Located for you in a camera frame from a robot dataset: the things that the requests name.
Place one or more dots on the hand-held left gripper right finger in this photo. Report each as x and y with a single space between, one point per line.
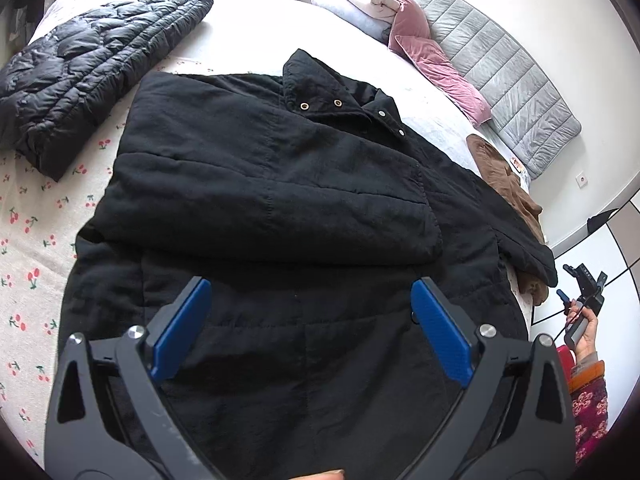
442 335

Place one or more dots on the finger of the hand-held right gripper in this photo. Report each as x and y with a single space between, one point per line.
570 269
562 296

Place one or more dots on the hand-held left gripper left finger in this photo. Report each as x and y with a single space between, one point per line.
182 330

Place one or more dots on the black coat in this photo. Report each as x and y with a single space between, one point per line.
280 200

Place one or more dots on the person's right hand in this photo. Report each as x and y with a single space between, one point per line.
589 332

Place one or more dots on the person's left hand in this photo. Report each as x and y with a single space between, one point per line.
325 475

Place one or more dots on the dark cloth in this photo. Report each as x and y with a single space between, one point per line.
602 220

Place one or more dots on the brown garment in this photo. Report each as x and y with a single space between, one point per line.
505 180

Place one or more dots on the cherry print bed sheet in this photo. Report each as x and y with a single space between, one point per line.
35 260

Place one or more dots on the grey quilted headboard pad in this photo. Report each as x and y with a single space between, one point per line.
505 75

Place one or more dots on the pink velvet pillow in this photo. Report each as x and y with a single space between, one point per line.
430 55

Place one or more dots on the black puffer jacket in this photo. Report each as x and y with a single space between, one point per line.
90 65

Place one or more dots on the cream folded cloth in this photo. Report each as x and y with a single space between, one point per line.
385 9

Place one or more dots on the white wall socket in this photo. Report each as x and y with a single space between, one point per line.
581 180

